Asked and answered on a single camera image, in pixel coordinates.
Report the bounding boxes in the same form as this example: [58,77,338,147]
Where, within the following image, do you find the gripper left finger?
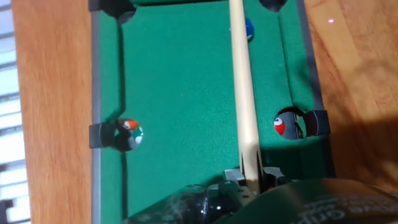
[198,169,259,223]

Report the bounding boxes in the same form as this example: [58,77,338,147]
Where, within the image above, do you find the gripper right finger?
[262,167,287,189]

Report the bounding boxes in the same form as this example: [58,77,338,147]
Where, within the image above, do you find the black and cream pool cue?
[228,0,264,194]

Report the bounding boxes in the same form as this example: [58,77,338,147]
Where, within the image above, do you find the blue striped pool ball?
[244,17,255,43]

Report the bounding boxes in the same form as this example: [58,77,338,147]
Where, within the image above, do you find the red pool ball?
[273,116,286,136]

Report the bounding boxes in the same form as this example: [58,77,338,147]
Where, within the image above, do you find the green pool ball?
[132,126,144,146]

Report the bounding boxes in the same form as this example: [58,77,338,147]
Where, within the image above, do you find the mini green felt pool table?
[88,0,336,224]

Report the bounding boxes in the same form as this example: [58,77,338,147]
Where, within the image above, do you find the orange pool ball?
[122,119,140,131]

